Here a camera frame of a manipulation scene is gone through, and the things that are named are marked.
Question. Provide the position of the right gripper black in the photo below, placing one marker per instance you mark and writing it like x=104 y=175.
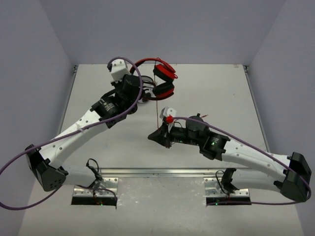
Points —
x=162 y=136

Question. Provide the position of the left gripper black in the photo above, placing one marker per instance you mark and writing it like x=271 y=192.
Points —
x=141 y=93

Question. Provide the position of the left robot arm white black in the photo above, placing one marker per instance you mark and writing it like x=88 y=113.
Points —
x=48 y=162

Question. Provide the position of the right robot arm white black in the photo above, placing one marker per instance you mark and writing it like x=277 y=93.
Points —
x=288 y=175

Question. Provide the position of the white black headphones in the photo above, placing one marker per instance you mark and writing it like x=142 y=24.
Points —
x=148 y=85

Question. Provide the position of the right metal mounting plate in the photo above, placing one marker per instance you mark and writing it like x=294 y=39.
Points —
x=214 y=189

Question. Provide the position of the metal mounting plate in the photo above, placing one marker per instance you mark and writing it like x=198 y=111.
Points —
x=214 y=189
x=107 y=188

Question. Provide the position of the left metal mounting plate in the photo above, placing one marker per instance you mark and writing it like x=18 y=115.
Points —
x=107 y=188

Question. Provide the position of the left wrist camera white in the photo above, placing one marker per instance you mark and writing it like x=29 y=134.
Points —
x=118 y=69

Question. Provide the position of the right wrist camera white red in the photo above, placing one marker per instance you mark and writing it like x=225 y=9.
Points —
x=167 y=115

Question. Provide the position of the aluminium rail table edge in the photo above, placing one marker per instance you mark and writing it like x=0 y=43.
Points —
x=159 y=172

